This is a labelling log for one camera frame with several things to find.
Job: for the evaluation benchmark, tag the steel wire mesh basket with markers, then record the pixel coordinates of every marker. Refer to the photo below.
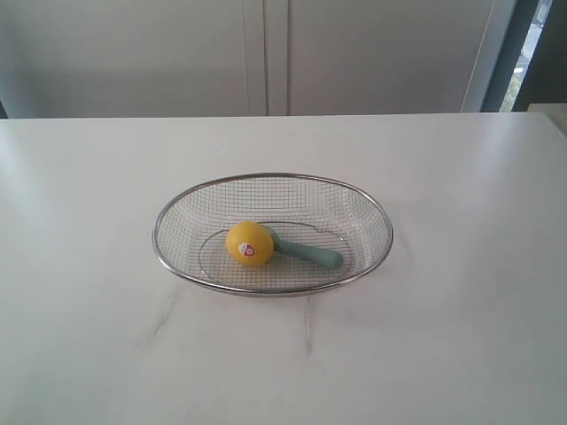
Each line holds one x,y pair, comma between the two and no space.
190,232

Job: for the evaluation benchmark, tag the yellow lemon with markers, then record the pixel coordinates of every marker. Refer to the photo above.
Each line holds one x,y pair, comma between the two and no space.
250,244

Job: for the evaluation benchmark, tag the teal handled peeler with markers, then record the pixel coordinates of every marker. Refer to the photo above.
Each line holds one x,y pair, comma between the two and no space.
322,257

